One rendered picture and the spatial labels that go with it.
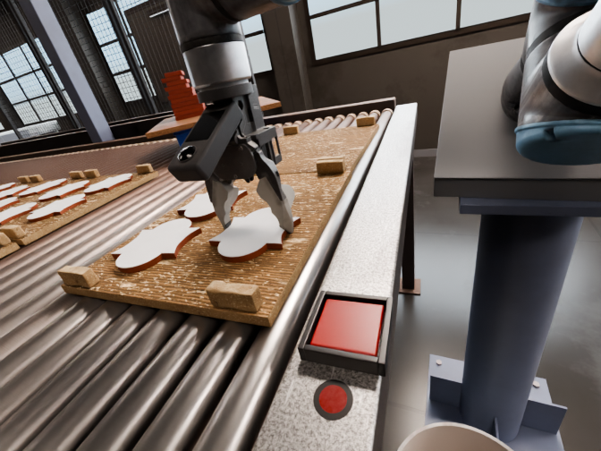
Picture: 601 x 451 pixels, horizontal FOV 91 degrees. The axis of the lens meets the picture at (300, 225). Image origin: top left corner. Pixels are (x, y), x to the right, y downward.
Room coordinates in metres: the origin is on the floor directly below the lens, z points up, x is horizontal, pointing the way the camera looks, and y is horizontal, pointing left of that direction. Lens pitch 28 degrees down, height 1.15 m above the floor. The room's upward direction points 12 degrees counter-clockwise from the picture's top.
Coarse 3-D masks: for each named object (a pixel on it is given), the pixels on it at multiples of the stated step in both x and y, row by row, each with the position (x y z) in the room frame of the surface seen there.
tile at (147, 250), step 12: (156, 228) 0.48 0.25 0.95; (168, 228) 0.47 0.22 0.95; (180, 228) 0.46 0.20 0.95; (192, 228) 0.45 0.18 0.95; (144, 240) 0.44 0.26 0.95; (156, 240) 0.43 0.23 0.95; (168, 240) 0.42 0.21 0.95; (180, 240) 0.41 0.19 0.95; (120, 252) 0.42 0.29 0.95; (132, 252) 0.41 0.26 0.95; (144, 252) 0.40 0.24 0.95; (156, 252) 0.39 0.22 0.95; (168, 252) 0.38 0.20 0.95; (120, 264) 0.38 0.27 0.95; (132, 264) 0.37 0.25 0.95; (144, 264) 0.37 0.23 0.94
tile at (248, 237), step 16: (240, 224) 0.42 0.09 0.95; (256, 224) 0.41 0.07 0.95; (272, 224) 0.40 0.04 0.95; (208, 240) 0.39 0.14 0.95; (224, 240) 0.38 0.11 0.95; (240, 240) 0.37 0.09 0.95; (256, 240) 0.36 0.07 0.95; (272, 240) 0.35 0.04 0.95; (224, 256) 0.34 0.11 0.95; (240, 256) 0.33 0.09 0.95; (256, 256) 0.33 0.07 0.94
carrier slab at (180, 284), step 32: (256, 192) 0.58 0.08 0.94; (320, 192) 0.50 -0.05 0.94; (160, 224) 0.52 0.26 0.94; (192, 224) 0.49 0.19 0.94; (320, 224) 0.39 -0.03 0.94; (192, 256) 0.37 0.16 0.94; (288, 256) 0.32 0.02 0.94; (64, 288) 0.37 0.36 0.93; (96, 288) 0.35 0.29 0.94; (128, 288) 0.33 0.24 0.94; (160, 288) 0.31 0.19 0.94; (192, 288) 0.30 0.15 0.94; (288, 288) 0.27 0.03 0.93; (256, 320) 0.23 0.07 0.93
